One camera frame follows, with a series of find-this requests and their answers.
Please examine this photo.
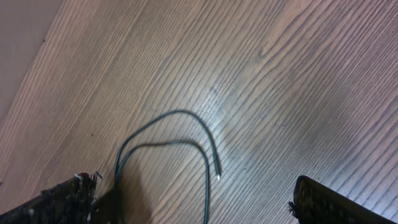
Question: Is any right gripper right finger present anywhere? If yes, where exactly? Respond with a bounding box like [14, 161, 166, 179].
[289, 175, 395, 224]

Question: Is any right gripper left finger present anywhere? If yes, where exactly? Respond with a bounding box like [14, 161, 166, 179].
[1, 172, 100, 224]

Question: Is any black USB-A cable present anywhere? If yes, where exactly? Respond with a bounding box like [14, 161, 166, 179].
[113, 109, 222, 224]

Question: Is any cardboard wall panel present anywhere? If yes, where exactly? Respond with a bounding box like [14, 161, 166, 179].
[1, 0, 62, 118]

